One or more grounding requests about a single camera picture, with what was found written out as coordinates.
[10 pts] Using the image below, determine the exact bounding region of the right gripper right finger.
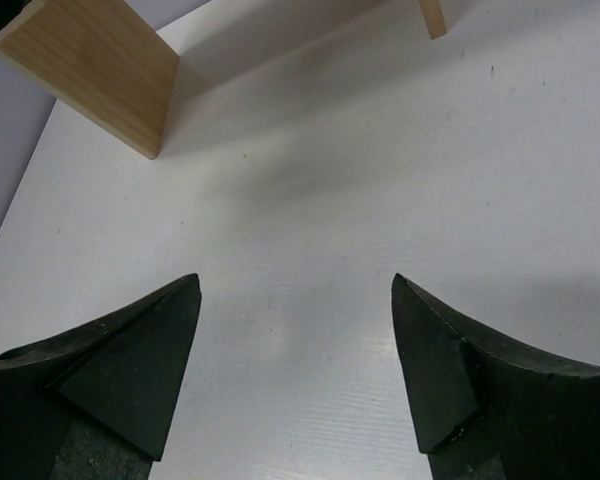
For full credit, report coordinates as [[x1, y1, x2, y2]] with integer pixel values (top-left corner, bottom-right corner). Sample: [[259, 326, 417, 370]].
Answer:
[[391, 275, 600, 479]]

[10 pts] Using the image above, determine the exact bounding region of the wooden three-tier shelf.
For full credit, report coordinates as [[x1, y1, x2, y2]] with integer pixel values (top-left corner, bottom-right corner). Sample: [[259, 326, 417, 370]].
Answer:
[[0, 1, 451, 159]]

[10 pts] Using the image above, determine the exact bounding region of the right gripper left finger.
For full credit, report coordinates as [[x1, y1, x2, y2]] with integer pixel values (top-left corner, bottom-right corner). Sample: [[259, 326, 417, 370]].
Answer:
[[0, 274, 202, 479]]

